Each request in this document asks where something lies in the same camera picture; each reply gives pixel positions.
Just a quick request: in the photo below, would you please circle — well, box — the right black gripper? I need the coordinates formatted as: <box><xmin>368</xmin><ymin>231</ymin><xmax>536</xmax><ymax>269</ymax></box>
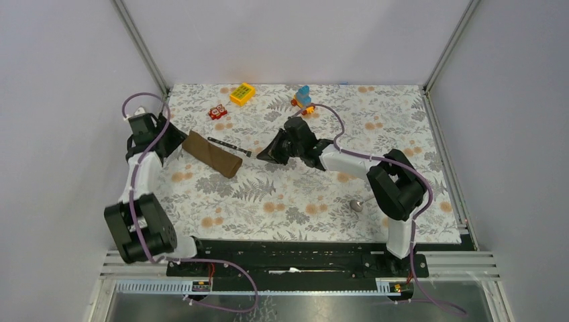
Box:
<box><xmin>257</xmin><ymin>129</ymin><xmax>303</xmax><ymax>166</ymax></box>

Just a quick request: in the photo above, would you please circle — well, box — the brown cloth napkin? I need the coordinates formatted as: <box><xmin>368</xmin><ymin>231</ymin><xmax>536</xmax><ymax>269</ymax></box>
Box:
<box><xmin>182</xmin><ymin>131</ymin><xmax>243</xmax><ymax>178</ymax></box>

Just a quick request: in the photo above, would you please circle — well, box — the metal spoon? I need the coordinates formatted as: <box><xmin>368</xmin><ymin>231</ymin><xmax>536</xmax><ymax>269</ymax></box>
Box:
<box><xmin>349</xmin><ymin>196</ymin><xmax>374</xmax><ymax>213</ymax></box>

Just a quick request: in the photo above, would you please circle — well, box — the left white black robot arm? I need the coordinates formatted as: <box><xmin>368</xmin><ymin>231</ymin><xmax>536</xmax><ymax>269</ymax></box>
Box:
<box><xmin>104</xmin><ymin>113</ymin><xmax>208</xmax><ymax>276</ymax></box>

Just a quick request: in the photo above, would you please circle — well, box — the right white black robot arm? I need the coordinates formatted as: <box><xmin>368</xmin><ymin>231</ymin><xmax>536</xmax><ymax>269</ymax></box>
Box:
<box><xmin>257</xmin><ymin>117</ymin><xmax>427</xmax><ymax>276</ymax></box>

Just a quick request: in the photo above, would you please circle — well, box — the floral tablecloth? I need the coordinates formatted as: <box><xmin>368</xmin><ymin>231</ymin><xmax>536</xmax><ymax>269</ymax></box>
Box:
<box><xmin>155</xmin><ymin>84</ymin><xmax>460</xmax><ymax>244</ymax></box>

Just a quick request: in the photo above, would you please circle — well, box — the blue orange toy car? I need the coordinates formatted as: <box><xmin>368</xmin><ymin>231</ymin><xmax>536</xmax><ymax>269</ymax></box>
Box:
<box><xmin>291</xmin><ymin>85</ymin><xmax>315</xmax><ymax>115</ymax></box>

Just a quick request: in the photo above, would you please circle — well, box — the yellow toy block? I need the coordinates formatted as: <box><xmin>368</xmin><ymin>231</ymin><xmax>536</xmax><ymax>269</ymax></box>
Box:
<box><xmin>229</xmin><ymin>83</ymin><xmax>256</xmax><ymax>107</ymax></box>

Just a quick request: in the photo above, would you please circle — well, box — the red toy block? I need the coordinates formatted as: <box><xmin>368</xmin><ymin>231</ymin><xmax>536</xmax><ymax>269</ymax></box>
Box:
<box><xmin>208</xmin><ymin>104</ymin><xmax>227</xmax><ymax>120</ymax></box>

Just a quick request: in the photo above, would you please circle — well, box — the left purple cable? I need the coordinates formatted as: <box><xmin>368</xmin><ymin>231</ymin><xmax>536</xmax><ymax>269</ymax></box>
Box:
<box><xmin>121</xmin><ymin>92</ymin><xmax>260</xmax><ymax>314</ymax></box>

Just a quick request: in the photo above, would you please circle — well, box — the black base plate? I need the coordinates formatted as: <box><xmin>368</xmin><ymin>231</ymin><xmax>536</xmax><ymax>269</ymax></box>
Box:
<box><xmin>122</xmin><ymin>239</ymin><xmax>478</xmax><ymax>292</ymax></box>

